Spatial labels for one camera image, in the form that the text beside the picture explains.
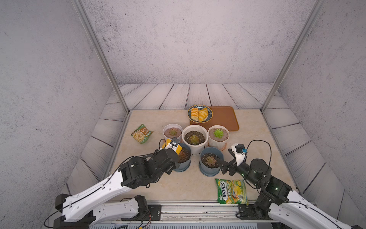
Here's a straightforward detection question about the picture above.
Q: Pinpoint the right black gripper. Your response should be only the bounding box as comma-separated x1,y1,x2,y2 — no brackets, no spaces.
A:
216,148,262,189

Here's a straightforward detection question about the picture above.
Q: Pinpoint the blue pot pink succulent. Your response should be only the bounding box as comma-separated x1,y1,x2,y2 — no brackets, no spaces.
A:
199,147,224,177

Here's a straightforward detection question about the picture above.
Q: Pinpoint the yellow watering can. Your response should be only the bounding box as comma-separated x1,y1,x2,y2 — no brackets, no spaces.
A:
161,139,184,156

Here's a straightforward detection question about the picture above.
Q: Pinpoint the white pot bright green succulent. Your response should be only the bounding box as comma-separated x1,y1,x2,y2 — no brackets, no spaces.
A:
208,125,230,151

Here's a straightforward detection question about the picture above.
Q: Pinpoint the blue pot red succulent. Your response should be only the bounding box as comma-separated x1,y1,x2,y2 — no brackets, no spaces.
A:
175,143,192,172

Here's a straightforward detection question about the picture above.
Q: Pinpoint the large white pot dark soil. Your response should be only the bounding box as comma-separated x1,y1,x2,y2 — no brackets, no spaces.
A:
182,125,208,156

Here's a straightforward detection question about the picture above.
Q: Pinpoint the white pot pink-green succulent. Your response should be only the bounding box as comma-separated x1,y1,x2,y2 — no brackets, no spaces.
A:
163,124,183,142

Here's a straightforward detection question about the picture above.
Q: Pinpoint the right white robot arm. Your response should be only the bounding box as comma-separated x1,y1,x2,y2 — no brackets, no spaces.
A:
217,158,351,229

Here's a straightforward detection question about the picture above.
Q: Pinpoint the green Fox's candy bag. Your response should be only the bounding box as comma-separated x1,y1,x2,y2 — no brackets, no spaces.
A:
215,178,248,204

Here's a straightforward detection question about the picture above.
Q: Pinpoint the green soup packet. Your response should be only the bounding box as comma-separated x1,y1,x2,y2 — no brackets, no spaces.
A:
131,124,153,144

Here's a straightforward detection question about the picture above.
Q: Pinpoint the brown wooden tray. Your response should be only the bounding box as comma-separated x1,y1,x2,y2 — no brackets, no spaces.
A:
190,106,239,132

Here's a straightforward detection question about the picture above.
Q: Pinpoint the right striped bread roll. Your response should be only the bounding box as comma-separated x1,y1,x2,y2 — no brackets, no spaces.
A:
198,108,209,123

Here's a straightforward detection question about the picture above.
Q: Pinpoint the striped bread roll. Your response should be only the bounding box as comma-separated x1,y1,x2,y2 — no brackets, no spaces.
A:
191,107,199,122
198,108,209,123

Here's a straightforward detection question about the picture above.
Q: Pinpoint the blue patterned plate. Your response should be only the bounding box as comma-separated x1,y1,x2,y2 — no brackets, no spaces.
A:
187,105,213,124

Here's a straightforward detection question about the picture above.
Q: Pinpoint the left striped bread roll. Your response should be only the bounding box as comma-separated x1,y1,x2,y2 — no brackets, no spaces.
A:
191,107,199,122

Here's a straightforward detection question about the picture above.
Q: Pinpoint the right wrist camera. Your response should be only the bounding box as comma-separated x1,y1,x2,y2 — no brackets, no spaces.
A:
231,144,247,166

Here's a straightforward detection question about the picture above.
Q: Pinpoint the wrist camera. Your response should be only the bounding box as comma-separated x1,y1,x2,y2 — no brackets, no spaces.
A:
165,138,181,152
231,144,247,166

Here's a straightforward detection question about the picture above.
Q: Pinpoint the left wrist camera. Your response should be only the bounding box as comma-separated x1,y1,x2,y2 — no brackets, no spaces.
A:
165,138,181,152

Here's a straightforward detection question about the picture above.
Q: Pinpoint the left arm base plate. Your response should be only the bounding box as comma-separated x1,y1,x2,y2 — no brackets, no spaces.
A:
121,204,162,221

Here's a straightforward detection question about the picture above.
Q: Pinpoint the front aluminium rail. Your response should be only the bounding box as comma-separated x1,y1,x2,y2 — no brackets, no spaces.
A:
75,200,329,229

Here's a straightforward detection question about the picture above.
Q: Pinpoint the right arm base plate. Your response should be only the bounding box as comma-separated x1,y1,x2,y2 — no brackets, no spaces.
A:
235,204,271,220

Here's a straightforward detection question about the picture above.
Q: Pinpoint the left aluminium frame post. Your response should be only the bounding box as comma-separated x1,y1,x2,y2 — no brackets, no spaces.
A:
72,0,130,114

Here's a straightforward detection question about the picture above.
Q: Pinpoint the aluminium frame post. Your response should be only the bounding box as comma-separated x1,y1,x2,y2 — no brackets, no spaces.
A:
72,0,130,114
260,0,325,114

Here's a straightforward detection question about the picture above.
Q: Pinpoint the right aluminium frame post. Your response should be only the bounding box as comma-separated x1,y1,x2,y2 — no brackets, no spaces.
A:
260,0,325,114

